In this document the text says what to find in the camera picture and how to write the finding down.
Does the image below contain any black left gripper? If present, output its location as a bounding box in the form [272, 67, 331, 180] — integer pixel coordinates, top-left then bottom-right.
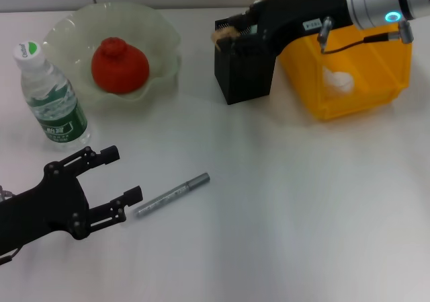
[0, 145, 144, 255]

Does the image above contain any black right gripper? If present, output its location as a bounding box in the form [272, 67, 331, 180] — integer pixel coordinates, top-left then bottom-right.
[216, 0, 354, 60]

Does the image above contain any beige eraser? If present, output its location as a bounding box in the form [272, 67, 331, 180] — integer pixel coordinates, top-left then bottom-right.
[210, 26, 241, 50]

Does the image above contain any grey glitter pen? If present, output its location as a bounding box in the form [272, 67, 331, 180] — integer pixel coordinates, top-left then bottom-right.
[134, 172, 212, 219]

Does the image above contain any clear green-label water bottle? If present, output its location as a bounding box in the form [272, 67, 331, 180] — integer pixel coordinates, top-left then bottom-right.
[13, 40, 91, 147]

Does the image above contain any white paper ball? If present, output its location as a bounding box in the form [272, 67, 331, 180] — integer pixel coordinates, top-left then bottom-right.
[322, 65, 355, 98]

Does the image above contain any black mesh pen holder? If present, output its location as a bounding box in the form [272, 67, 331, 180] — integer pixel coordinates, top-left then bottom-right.
[214, 15, 278, 106]

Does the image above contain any pale green glass fruit plate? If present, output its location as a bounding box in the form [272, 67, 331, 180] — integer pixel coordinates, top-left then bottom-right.
[42, 1, 182, 116]

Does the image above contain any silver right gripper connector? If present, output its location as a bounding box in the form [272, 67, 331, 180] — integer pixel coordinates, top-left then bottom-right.
[317, 15, 335, 44]

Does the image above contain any yellow plastic bin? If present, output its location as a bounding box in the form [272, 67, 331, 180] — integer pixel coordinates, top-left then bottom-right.
[267, 0, 413, 121]

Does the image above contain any thin right gripper cable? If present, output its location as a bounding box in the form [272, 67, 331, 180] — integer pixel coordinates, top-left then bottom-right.
[320, 21, 415, 55]

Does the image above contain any thin gripper cable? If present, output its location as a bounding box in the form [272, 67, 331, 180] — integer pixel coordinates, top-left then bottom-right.
[320, 21, 415, 55]
[0, 248, 18, 266]

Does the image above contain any thin left gripper cable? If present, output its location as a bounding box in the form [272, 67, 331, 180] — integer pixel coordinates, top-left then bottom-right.
[0, 248, 18, 266]

